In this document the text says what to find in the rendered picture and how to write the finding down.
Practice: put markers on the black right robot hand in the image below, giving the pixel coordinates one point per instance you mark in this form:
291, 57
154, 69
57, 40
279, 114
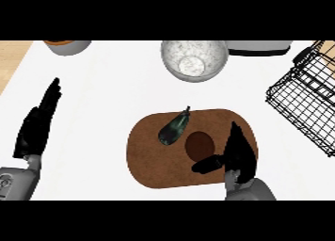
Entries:
239, 150

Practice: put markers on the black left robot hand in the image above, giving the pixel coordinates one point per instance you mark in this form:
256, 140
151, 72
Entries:
36, 128

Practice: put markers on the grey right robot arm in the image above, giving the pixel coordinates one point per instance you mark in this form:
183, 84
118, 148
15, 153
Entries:
248, 188

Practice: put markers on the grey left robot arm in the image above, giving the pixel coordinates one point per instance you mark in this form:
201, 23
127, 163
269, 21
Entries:
14, 182

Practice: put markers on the brown wooden cutting board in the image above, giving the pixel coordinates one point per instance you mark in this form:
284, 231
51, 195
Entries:
188, 150

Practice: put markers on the dark green eggplant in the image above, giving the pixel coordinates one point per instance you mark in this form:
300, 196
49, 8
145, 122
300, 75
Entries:
175, 129

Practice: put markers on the grey bowl with orange rim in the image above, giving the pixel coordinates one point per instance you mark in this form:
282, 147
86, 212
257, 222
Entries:
67, 47

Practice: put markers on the white marble bowl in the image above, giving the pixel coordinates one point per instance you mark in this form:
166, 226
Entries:
195, 59

